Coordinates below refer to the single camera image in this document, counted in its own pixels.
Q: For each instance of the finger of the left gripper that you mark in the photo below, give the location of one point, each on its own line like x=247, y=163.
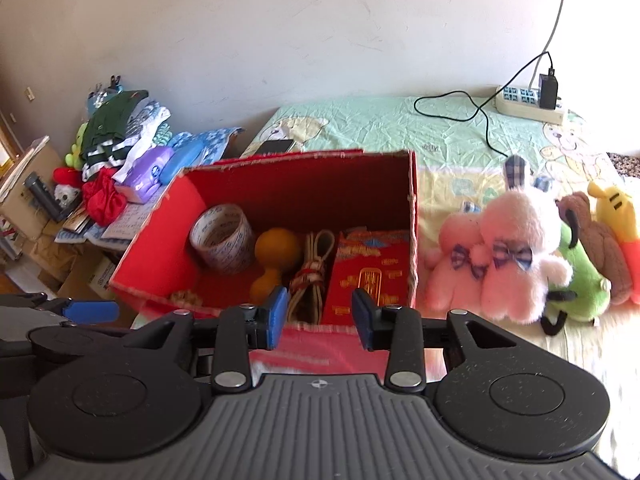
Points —
x=90, y=311

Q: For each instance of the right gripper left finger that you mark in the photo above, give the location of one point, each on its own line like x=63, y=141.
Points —
x=240, y=330

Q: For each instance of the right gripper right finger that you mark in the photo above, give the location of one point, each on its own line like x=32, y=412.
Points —
x=397, y=330

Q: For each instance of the beige rope charm ornament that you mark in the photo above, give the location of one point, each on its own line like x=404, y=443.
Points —
x=308, y=287

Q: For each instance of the red envelope gift box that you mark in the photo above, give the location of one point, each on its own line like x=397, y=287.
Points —
x=376, y=261

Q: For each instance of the orange wooden gourd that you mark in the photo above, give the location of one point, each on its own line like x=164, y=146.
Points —
x=277, y=251

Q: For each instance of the clear printed tape roll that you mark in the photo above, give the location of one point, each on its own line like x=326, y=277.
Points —
x=223, y=238

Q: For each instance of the brown pine cone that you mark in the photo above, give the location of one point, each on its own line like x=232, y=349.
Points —
x=185, y=299

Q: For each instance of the small pink plush bunny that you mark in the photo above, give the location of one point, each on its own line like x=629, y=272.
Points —
x=457, y=266

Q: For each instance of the red cardboard storage box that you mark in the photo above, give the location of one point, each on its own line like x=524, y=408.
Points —
x=339, y=191

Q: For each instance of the brown cardboard box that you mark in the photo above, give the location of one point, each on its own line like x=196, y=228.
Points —
x=18, y=206

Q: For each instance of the red cloth bundle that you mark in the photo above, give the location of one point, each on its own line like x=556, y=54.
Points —
x=103, y=203

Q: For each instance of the purple tissue pack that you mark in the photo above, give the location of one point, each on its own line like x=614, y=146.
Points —
x=143, y=179

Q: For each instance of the smartphone on bed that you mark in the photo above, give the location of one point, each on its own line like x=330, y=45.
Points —
x=275, y=146

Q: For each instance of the green plush toy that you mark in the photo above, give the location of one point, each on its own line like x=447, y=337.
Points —
x=587, y=296

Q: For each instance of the pile of folded clothes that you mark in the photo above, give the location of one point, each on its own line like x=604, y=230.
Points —
x=119, y=132

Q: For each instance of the patterned bed sheet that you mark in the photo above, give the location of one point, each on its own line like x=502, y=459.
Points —
x=460, y=161

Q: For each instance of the brown plush toy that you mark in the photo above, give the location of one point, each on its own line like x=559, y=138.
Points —
x=600, y=244

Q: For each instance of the yellow orange plush toy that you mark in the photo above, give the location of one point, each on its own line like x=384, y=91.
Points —
x=615, y=208

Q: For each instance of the white power strip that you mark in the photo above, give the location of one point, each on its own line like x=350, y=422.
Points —
x=521, y=102

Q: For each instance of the black charger plug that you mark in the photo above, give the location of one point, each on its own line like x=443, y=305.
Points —
x=548, y=88

